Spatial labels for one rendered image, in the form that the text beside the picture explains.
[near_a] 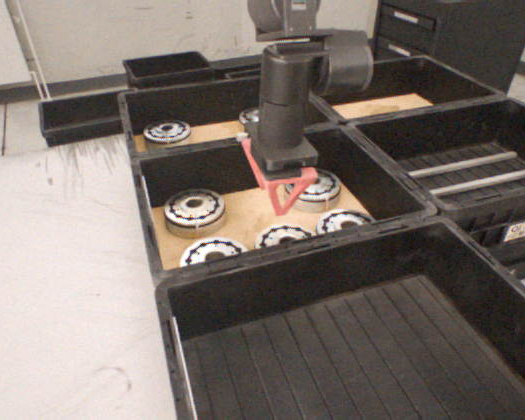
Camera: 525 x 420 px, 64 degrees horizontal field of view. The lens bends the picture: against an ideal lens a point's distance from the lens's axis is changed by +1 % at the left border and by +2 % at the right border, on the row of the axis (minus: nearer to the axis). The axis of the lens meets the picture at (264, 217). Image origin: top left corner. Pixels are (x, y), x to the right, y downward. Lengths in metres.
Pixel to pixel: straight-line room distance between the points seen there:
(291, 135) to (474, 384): 0.36
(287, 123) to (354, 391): 0.32
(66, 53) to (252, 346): 3.33
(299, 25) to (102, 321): 0.57
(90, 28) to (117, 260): 2.92
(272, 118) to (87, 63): 3.29
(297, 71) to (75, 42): 3.28
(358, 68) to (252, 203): 0.35
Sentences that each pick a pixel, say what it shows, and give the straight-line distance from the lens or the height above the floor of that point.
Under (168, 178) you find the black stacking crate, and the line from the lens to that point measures 0.76.
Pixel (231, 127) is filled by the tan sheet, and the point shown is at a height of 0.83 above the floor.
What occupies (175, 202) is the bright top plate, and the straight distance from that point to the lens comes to 0.74.
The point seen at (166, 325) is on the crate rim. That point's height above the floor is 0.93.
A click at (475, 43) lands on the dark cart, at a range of 2.34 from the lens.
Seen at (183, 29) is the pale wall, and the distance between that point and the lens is 3.80.
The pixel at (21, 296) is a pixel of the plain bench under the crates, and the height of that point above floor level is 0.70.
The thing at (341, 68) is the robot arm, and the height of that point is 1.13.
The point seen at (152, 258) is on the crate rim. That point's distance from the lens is 0.53.
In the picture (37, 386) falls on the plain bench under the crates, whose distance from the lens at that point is 0.76.
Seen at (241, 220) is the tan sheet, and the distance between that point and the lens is 0.73.
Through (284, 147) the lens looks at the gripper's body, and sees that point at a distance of 0.51.
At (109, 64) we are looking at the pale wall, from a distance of 3.76.
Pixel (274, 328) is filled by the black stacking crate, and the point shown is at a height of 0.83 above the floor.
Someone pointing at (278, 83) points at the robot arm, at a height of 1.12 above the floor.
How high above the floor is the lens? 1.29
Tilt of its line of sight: 38 degrees down
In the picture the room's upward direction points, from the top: straight up
